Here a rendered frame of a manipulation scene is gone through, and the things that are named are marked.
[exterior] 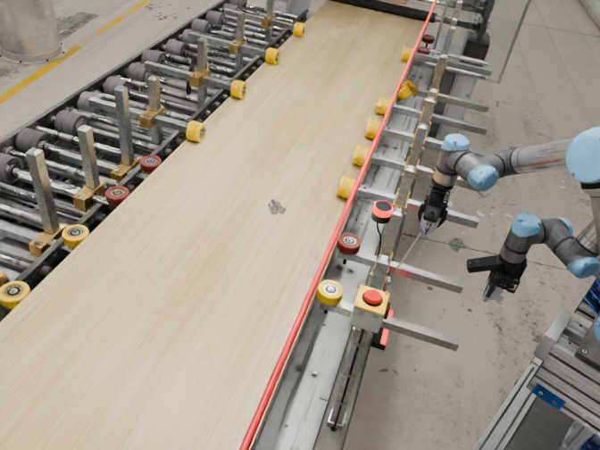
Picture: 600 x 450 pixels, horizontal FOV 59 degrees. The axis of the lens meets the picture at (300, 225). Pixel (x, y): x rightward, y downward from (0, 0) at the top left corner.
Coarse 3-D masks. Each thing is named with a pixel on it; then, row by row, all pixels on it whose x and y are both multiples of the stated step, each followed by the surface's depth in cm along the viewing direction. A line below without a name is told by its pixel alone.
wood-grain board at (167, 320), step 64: (320, 64) 299; (384, 64) 310; (256, 128) 237; (320, 128) 244; (192, 192) 196; (256, 192) 200; (320, 192) 205; (128, 256) 167; (192, 256) 170; (256, 256) 174; (320, 256) 177; (64, 320) 146; (128, 320) 148; (192, 320) 151; (256, 320) 153; (0, 384) 129; (64, 384) 131; (128, 384) 133; (192, 384) 135; (256, 384) 137; (0, 448) 117; (64, 448) 119; (128, 448) 120; (192, 448) 122
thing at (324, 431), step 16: (432, 80) 351; (416, 128) 298; (416, 176) 260; (384, 224) 228; (400, 224) 228; (352, 336) 179; (368, 352) 174; (336, 384) 163; (352, 400) 160; (320, 432) 151; (336, 432) 151; (320, 448) 147; (336, 448) 147
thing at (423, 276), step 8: (344, 256) 187; (352, 256) 186; (360, 256) 186; (368, 256) 186; (376, 256) 186; (368, 264) 186; (392, 264) 184; (392, 272) 185; (400, 272) 184; (408, 272) 183; (416, 272) 183; (424, 272) 183; (432, 272) 184; (424, 280) 183; (432, 280) 182; (440, 280) 181; (448, 280) 181; (456, 280) 182; (448, 288) 182; (456, 288) 181
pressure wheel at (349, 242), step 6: (342, 234) 186; (348, 234) 187; (342, 240) 184; (348, 240) 184; (354, 240) 185; (360, 240) 185; (342, 246) 182; (348, 246) 182; (354, 246) 182; (342, 252) 184; (348, 252) 183; (354, 252) 183
